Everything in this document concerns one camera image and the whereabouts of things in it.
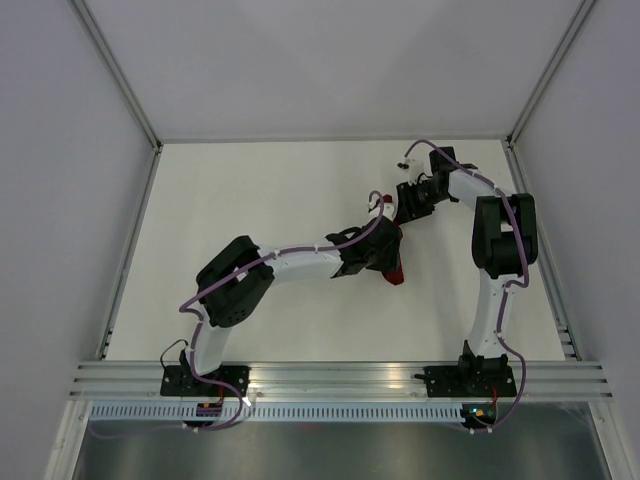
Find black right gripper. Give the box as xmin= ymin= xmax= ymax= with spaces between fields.
xmin=395 ymin=179 xmax=449 ymax=226

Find dark red cloth napkin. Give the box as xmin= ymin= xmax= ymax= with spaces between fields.
xmin=378 ymin=216 xmax=405 ymax=286

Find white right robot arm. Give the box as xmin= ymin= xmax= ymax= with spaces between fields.
xmin=396 ymin=147 xmax=538 ymax=397

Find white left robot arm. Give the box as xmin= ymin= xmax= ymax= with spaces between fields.
xmin=179 ymin=216 xmax=403 ymax=396

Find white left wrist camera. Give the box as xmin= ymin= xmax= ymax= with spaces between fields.
xmin=368 ymin=194 xmax=396 ymax=220

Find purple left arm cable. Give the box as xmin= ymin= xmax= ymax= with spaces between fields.
xmin=89 ymin=190 xmax=386 ymax=441

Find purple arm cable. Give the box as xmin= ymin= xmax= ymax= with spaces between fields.
xmin=405 ymin=139 xmax=530 ymax=436
xmin=89 ymin=190 xmax=386 ymax=441

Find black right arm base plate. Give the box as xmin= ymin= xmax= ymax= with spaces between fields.
xmin=413 ymin=366 xmax=517 ymax=399

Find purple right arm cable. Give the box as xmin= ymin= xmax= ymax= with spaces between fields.
xmin=405 ymin=139 xmax=530 ymax=436

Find aluminium front rail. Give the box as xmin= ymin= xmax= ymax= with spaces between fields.
xmin=68 ymin=361 xmax=613 ymax=402

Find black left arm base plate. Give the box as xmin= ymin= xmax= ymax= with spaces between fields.
xmin=160 ymin=364 xmax=250 ymax=398

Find aluminium right frame post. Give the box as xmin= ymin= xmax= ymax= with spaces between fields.
xmin=505 ymin=0 xmax=599 ymax=148

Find aluminium frame post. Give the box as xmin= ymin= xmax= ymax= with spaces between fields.
xmin=505 ymin=0 xmax=599 ymax=148
xmin=68 ymin=0 xmax=162 ymax=152

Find white slotted cable duct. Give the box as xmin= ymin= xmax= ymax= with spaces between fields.
xmin=90 ymin=401 xmax=463 ymax=423

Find aluminium left frame post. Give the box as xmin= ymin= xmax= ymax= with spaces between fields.
xmin=68 ymin=0 xmax=162 ymax=152

